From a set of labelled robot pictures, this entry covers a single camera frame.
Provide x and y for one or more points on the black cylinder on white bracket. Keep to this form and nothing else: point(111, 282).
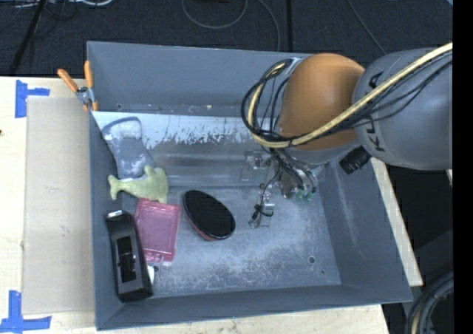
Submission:
point(354, 161)

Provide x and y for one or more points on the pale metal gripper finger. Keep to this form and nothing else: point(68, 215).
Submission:
point(255, 166)
point(263, 213)

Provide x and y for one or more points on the pale wood board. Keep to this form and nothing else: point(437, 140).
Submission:
point(55, 207)

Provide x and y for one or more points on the black oval brush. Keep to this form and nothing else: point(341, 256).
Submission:
point(208, 216)

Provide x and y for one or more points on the grey metal bin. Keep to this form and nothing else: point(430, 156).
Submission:
point(258, 251)

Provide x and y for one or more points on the green toy dolphin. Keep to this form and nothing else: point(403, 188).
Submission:
point(148, 184)

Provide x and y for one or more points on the pink clear plastic packet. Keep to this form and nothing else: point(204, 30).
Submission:
point(158, 229)

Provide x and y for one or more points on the black tape dispenser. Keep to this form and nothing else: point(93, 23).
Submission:
point(127, 255)

